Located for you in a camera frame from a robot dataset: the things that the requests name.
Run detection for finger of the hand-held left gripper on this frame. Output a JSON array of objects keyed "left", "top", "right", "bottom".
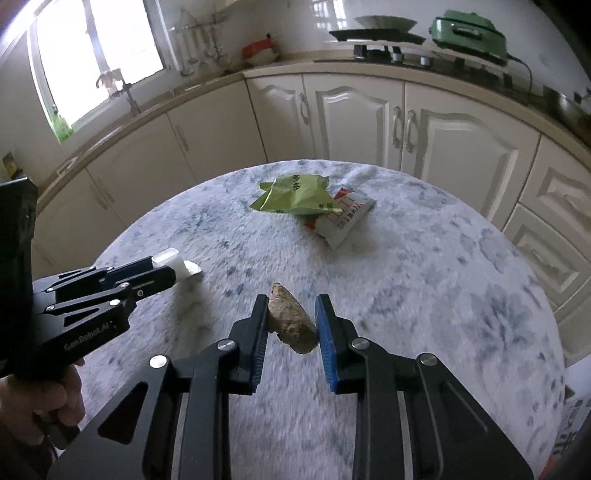
[
  {"left": 41, "top": 269, "right": 179, "bottom": 325},
  {"left": 33, "top": 257, "right": 156, "bottom": 292}
]

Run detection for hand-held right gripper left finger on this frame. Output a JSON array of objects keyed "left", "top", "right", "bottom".
[{"left": 48, "top": 295, "right": 271, "bottom": 480}]

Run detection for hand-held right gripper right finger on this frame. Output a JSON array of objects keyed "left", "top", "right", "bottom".
[{"left": 315, "top": 293, "right": 529, "bottom": 480}]

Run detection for white plastic packaging piece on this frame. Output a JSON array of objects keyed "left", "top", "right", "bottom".
[{"left": 152, "top": 248, "right": 202, "bottom": 281}]

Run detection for person's left hand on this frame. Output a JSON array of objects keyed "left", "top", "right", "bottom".
[{"left": 0, "top": 361, "right": 87, "bottom": 446}]

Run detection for round marble table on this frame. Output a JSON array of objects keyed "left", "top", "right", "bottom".
[{"left": 76, "top": 159, "right": 566, "bottom": 480}]

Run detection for white red snack packet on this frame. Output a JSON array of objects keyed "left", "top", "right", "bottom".
[{"left": 305, "top": 187, "right": 375, "bottom": 251}]

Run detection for green snack packet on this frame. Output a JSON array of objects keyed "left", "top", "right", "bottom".
[{"left": 249, "top": 174, "right": 343, "bottom": 217}]

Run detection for green dish soap bottle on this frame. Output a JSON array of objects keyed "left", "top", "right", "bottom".
[{"left": 51, "top": 106, "right": 70, "bottom": 144}]

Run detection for metal kitchen faucet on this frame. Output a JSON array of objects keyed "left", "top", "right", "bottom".
[{"left": 96, "top": 68, "right": 141, "bottom": 116}]

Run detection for cream base cabinets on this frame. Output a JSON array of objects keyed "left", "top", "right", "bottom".
[{"left": 28, "top": 74, "right": 591, "bottom": 365}]

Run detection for sliding glass window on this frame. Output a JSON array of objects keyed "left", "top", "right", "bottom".
[{"left": 28, "top": 0, "right": 167, "bottom": 134}]

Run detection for beige kitchen countertop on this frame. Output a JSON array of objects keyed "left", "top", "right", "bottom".
[{"left": 37, "top": 58, "right": 591, "bottom": 153}]

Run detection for white bowl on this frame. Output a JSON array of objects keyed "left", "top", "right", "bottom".
[{"left": 245, "top": 48, "right": 280, "bottom": 65}]

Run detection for printed cardboard box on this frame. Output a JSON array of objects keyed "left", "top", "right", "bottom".
[{"left": 551, "top": 383, "right": 591, "bottom": 480}]

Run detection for black glass gas stove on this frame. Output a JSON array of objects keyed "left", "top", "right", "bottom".
[{"left": 314, "top": 44, "right": 555, "bottom": 100}]

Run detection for metal wok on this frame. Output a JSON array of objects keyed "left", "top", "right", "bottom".
[{"left": 353, "top": 15, "right": 407, "bottom": 32}]

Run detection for stainless steel mixing bowl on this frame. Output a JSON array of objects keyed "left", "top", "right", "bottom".
[{"left": 542, "top": 88, "right": 591, "bottom": 139}]

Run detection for green electric cooking pot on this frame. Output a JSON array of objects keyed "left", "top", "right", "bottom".
[{"left": 429, "top": 10, "right": 509, "bottom": 63}]

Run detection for metal wall utensil rack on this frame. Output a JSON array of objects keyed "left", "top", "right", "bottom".
[{"left": 168, "top": 9, "right": 232, "bottom": 34}]

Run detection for black power cord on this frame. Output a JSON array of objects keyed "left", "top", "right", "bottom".
[{"left": 505, "top": 53, "right": 534, "bottom": 95}]

